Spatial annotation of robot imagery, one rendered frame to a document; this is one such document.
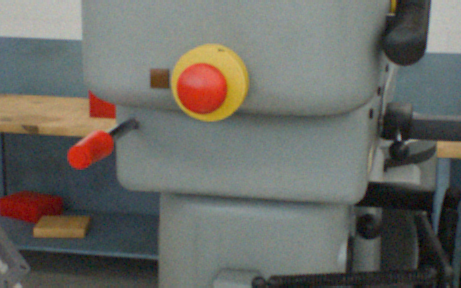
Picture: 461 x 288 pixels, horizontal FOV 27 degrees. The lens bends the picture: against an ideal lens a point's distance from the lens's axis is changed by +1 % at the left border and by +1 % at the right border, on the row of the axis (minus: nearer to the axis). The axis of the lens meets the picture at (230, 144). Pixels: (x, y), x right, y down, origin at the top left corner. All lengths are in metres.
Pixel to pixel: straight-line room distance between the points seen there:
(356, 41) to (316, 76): 0.04
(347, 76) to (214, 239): 0.26
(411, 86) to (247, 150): 4.36
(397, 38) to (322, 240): 0.25
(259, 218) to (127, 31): 0.25
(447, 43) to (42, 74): 2.27
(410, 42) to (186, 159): 0.25
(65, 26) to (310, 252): 4.71
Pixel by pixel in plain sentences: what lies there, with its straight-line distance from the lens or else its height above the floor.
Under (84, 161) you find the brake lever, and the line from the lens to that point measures 0.78.
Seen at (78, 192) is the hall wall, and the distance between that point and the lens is 5.75.
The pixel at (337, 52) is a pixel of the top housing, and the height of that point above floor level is 1.79.
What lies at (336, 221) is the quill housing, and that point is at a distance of 0.96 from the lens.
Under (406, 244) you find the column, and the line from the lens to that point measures 1.42.
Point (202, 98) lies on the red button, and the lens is 0.73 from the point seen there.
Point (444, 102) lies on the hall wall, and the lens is 5.25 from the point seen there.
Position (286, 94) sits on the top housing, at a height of 1.75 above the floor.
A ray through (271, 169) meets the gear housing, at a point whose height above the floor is 1.66.
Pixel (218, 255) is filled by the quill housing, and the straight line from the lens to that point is 0.96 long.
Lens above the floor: 1.89
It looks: 13 degrees down
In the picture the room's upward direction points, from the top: 1 degrees clockwise
